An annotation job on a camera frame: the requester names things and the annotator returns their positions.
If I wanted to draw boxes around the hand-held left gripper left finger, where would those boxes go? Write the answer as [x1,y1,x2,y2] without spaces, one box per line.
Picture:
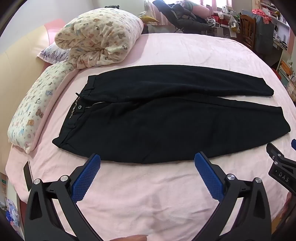
[24,153,101,241]

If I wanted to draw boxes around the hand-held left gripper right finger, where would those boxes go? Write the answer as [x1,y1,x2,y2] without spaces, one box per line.
[194,151,272,241]

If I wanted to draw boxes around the black pants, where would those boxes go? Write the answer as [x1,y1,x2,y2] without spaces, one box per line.
[52,65,291,164]

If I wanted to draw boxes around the person's left hand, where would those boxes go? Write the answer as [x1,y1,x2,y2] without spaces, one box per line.
[109,234,149,241]

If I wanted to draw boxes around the pink bed sheet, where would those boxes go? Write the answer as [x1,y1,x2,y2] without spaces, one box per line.
[6,32,296,241]

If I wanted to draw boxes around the blue plastic bag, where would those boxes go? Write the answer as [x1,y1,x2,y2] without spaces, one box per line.
[4,198,21,226]

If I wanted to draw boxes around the bear print pillow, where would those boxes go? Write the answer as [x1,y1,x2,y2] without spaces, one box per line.
[8,62,78,154]

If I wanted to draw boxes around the dark grey hanging cloth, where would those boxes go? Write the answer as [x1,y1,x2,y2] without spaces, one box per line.
[254,11,278,56]

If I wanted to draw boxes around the wooden chair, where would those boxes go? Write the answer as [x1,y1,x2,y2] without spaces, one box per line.
[239,12,258,50]

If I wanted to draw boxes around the purple floral pillow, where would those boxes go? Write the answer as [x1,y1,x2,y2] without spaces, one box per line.
[38,43,72,65]

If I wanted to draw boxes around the beige headboard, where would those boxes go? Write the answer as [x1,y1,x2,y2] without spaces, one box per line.
[0,25,56,139]

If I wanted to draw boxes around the red cloth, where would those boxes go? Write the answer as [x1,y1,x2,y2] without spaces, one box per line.
[252,8,273,24]

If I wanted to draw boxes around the rolled bear print quilt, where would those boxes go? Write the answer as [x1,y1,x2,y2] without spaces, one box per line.
[55,8,144,69]

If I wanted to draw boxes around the pile of dark clothes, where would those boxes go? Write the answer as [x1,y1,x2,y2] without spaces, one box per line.
[152,0,219,33]

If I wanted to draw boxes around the yellow plush toy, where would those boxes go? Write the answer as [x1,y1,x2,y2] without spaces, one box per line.
[142,15,160,25]

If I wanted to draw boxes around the pink curtain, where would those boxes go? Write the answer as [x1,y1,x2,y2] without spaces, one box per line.
[144,0,177,26]

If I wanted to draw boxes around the white wall shelf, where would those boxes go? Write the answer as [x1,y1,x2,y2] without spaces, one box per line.
[260,0,292,54]

